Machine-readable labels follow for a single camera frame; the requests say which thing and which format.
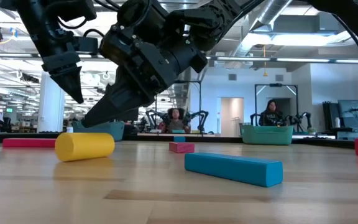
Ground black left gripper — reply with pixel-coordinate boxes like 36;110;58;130
41;51;85;105

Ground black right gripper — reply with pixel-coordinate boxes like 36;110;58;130
81;26;209;129

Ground yellow cylinder block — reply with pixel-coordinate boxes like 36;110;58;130
54;132;116;162

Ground long red block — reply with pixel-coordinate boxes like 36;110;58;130
2;138;57;149

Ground short red rectangular block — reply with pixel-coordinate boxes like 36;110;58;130
168;141;195;154

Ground long blue block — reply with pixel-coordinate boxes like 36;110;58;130
184;152;284;188

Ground blue plastic bin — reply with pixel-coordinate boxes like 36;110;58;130
71;120;126;142

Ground white pillar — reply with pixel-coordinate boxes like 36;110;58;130
37;71;65;133

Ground black chair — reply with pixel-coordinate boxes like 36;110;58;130
1;116;12;133

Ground green plastic bin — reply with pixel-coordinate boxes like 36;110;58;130
240;123;295;146

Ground grey screen monitor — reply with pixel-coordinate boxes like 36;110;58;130
337;99;358;128

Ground silver ventilation duct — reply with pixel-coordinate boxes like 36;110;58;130
228;0;295;58
169;73;195;106

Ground black gantry frame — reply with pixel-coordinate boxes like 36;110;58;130
254;83;299;125
155;80;203;134

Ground black aluminium table frame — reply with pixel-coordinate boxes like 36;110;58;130
0;132;358;149

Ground yellow hanging cord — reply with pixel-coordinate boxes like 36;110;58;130
262;45;269;78

